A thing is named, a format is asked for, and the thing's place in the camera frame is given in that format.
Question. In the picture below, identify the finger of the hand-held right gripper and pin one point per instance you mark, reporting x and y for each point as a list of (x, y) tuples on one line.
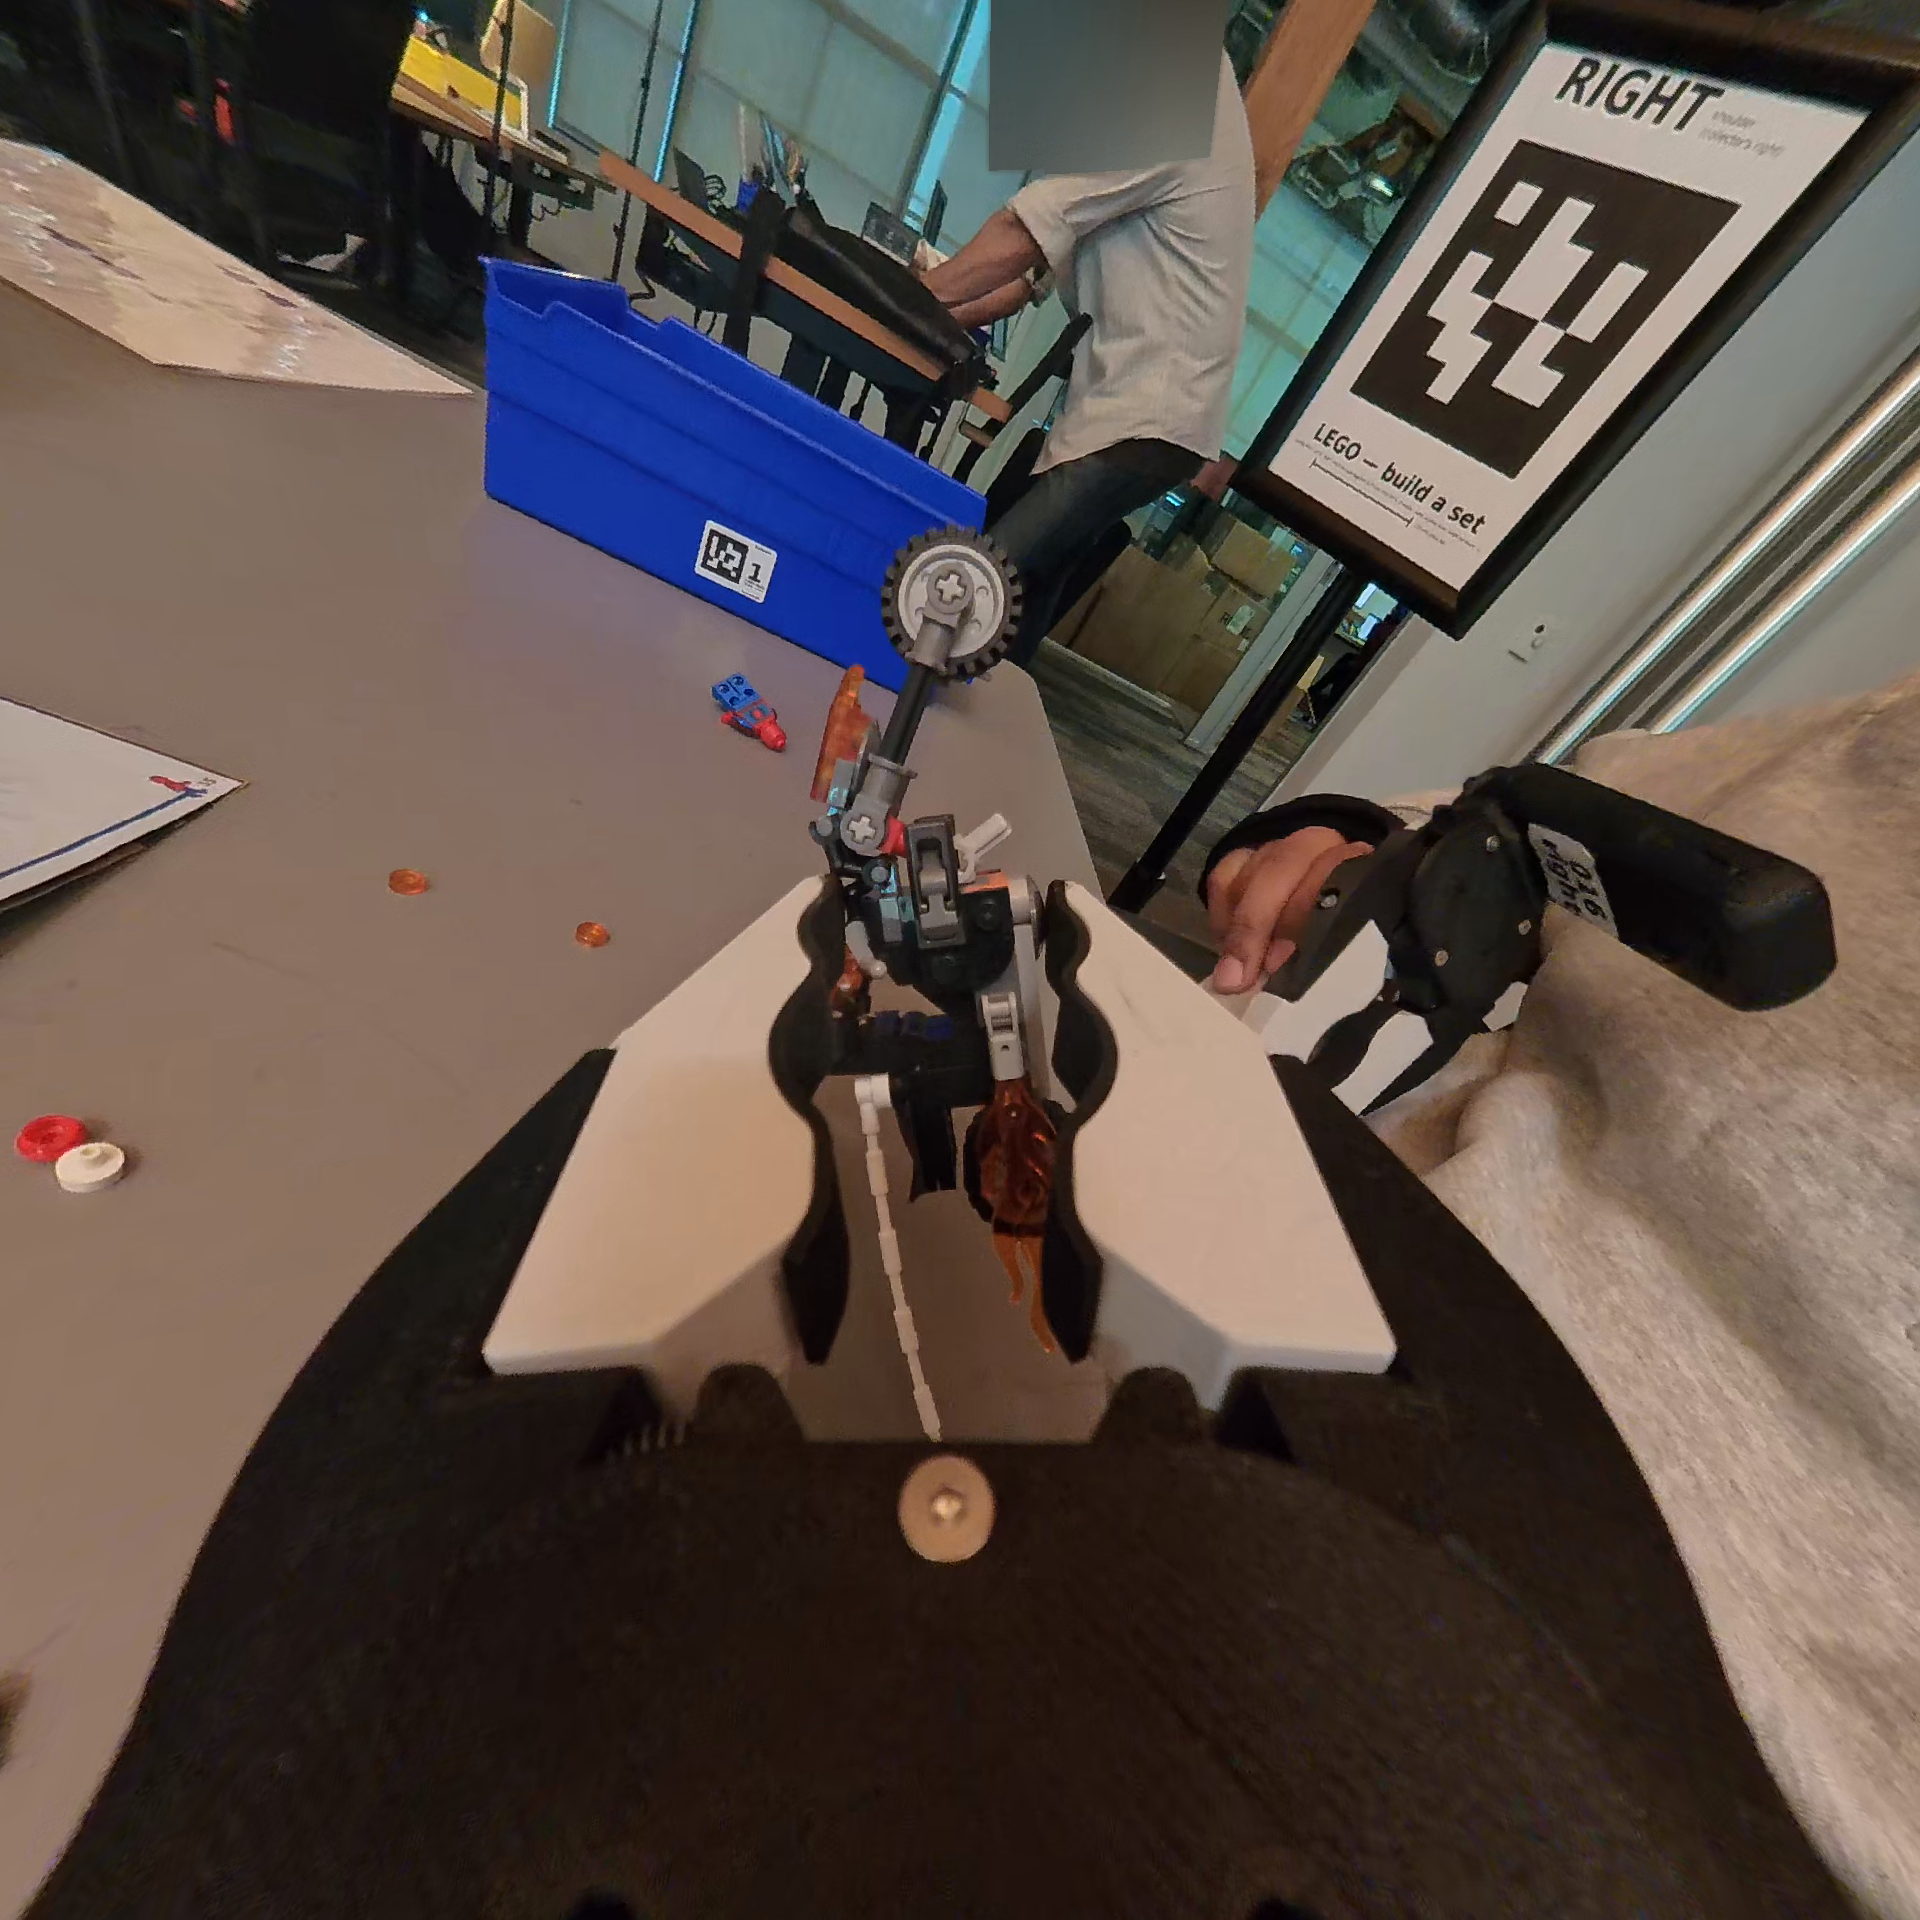
[(1320, 972), (1396, 1052)]

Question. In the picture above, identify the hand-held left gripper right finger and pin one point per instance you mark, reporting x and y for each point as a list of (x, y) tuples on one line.
[(1230, 1202)]

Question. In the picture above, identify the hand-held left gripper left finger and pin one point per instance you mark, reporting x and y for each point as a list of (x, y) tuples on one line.
[(646, 1202)]

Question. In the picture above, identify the lego motorcycle model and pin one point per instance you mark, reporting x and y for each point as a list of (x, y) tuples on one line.
[(953, 594)]

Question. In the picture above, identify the red blue lego minifigure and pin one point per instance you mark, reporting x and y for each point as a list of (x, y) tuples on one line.
[(751, 717)]

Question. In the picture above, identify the red round lego stud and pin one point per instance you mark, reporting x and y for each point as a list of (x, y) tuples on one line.
[(49, 1137)]

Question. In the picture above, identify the lego instruction booklet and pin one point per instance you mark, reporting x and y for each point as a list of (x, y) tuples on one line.
[(76, 797)]

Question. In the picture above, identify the person's right hand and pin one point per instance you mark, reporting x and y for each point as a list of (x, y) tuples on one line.
[(1277, 886)]

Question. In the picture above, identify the silver metal rails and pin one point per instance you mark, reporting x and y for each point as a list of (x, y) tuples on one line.
[(1770, 524)]

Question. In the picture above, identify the framed tag sign on stand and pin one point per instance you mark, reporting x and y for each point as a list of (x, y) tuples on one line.
[(1652, 182)]

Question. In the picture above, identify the blue plastic bin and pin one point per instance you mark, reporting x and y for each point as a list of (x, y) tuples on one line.
[(599, 435)]

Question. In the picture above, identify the black bag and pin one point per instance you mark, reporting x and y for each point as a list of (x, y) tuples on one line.
[(870, 278)]

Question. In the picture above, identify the wooden background desk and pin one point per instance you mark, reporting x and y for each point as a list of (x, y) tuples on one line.
[(676, 196)]

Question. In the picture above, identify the printed paper sheet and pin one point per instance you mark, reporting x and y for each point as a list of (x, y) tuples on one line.
[(182, 271)]

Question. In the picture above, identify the wooden post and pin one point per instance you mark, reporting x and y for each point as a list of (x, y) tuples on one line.
[(1305, 90)]

